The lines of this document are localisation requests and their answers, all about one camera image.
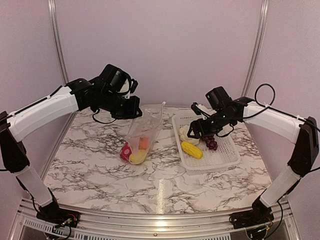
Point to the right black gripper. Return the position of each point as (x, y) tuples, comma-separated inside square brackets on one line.
[(203, 131)]

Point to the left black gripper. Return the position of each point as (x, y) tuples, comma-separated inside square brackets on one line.
[(132, 111)]

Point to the orange toy pumpkin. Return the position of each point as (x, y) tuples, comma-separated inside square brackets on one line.
[(143, 143)]

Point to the clear zip top bag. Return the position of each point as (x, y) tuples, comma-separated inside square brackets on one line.
[(148, 125)]

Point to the white plastic basket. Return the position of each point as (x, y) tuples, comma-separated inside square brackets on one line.
[(212, 161)]

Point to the red toy bell pepper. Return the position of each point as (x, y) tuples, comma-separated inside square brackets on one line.
[(125, 152)]

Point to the yellow toy fruit front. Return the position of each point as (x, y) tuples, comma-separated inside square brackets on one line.
[(138, 157)]

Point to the yellow toy fruit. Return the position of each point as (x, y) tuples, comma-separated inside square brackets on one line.
[(191, 150), (138, 157)]

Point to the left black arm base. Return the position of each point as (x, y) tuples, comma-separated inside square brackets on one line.
[(53, 213)]

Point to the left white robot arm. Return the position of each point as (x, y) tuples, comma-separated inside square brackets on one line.
[(76, 96)]

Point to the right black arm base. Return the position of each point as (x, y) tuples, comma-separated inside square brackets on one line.
[(258, 214)]

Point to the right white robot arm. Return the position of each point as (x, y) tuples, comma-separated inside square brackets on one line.
[(303, 133)]

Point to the white toy cauliflower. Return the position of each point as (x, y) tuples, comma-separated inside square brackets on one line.
[(184, 137)]

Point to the yellow toy fruit back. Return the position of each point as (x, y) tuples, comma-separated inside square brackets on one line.
[(191, 150)]

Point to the dark red toy grapes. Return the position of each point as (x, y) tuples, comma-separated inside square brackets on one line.
[(210, 143)]

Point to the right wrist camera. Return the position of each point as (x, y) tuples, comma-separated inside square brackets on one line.
[(218, 99)]

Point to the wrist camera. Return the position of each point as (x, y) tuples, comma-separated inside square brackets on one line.
[(115, 81), (218, 99)]

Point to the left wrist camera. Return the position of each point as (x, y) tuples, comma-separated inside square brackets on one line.
[(115, 81)]

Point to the right aluminium frame post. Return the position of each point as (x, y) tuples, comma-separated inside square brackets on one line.
[(259, 38)]

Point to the aluminium frame post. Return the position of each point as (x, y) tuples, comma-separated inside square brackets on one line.
[(57, 40), (259, 38)]

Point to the front aluminium rail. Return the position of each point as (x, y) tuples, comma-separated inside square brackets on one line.
[(107, 225)]

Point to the left aluminium frame post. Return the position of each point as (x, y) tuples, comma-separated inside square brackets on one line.
[(57, 40)]

